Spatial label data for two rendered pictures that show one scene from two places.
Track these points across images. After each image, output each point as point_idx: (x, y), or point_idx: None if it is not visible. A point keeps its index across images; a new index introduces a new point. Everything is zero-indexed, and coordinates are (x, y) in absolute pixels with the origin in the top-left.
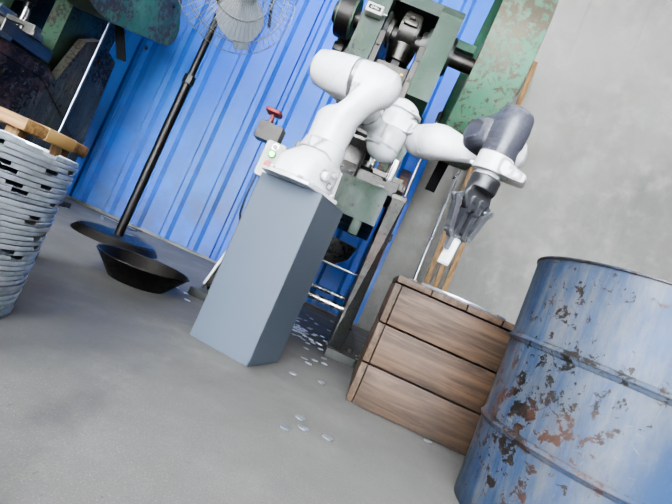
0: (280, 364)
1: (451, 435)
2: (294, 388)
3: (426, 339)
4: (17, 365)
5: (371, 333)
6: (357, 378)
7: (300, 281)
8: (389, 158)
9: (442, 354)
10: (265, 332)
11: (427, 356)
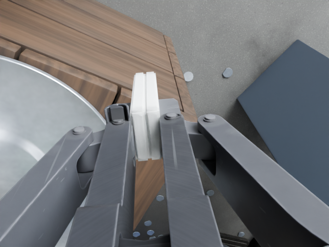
0: (234, 93)
1: None
2: (247, 16)
3: (100, 41)
4: None
5: None
6: (170, 44)
7: (316, 125)
8: None
9: (64, 21)
10: (310, 60)
11: (90, 28)
